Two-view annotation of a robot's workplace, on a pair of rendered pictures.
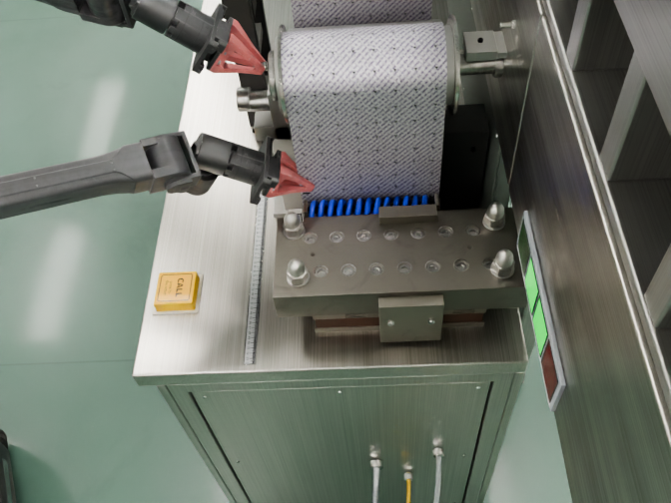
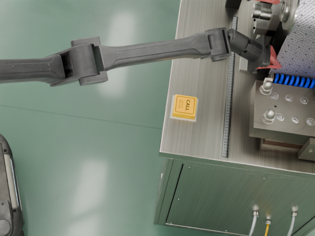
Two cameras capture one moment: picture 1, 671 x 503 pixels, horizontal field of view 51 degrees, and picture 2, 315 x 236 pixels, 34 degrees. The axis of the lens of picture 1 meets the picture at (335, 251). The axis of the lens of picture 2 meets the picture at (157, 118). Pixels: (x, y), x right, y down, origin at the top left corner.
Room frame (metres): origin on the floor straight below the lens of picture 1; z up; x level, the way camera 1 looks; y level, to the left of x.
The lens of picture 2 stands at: (-0.05, 0.44, 2.31)
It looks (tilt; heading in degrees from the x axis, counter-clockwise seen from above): 63 degrees down; 355
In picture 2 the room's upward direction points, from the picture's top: 8 degrees clockwise
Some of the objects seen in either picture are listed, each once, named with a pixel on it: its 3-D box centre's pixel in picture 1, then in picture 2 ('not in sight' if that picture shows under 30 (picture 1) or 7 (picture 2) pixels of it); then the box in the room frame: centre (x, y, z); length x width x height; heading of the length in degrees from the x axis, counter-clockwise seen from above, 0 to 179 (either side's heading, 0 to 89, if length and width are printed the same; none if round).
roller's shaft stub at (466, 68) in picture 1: (477, 63); not in sight; (0.83, -0.25, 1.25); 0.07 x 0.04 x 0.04; 85
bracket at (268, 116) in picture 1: (278, 152); (258, 39); (0.90, 0.08, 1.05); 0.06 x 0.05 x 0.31; 85
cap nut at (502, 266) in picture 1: (503, 260); not in sight; (0.61, -0.26, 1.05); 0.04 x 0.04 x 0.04
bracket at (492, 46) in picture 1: (484, 44); not in sight; (0.83, -0.25, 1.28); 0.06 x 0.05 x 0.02; 85
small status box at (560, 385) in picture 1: (537, 305); not in sight; (0.44, -0.24, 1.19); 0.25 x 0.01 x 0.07; 175
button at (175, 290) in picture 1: (177, 290); (184, 106); (0.72, 0.29, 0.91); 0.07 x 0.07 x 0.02; 85
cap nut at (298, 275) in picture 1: (297, 269); (269, 115); (0.64, 0.06, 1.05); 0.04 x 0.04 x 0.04
